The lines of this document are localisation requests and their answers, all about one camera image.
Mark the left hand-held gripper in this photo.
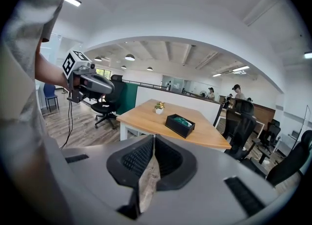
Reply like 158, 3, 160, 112
62, 50, 116, 104

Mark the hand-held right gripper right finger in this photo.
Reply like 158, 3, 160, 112
155, 135, 197, 192

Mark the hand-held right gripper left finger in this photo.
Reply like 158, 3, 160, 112
106, 135, 156, 189

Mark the black leather box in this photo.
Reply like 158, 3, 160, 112
165, 113, 196, 139

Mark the green tissue pack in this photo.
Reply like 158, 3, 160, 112
173, 116, 194, 128

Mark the person's left forearm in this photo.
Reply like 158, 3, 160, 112
35, 39, 72, 93

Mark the person's left hand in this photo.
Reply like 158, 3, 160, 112
73, 75, 84, 90

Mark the green partition panel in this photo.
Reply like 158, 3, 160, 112
116, 82, 139, 116

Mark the black metal railing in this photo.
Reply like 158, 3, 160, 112
121, 79, 169, 90

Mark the blue chair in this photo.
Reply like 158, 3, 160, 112
43, 83, 60, 113

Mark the potted flower plant white pot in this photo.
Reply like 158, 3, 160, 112
154, 101, 166, 115

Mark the wooden table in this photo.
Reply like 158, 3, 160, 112
135, 85, 224, 128

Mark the black headrest office chair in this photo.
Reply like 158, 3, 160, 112
222, 98, 257, 162

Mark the grey t-shirt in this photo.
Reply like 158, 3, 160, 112
0, 0, 67, 146

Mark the wood panel counter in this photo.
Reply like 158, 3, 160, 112
253, 102, 276, 134

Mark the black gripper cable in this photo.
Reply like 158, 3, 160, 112
59, 92, 74, 150

